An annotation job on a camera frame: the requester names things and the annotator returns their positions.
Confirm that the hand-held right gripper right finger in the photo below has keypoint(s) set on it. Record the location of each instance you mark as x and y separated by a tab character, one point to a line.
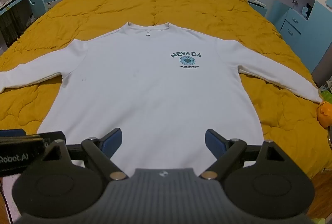
214	143

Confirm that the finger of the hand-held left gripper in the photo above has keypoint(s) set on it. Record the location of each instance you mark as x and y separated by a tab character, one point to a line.
53	136
11	133

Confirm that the bedside table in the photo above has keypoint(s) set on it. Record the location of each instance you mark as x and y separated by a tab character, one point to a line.
259	7

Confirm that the blue and white cabinet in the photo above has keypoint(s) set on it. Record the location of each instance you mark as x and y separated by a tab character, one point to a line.
293	25

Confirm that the green plastic bag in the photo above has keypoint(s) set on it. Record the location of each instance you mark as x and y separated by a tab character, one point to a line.
326	95

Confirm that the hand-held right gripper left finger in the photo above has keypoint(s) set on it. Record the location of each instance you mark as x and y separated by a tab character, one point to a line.
114	142

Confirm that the white printed sweatshirt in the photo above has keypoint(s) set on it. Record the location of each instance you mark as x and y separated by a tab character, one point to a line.
145	89

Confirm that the orange plush toy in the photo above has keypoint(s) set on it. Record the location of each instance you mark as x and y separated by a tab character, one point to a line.
325	115

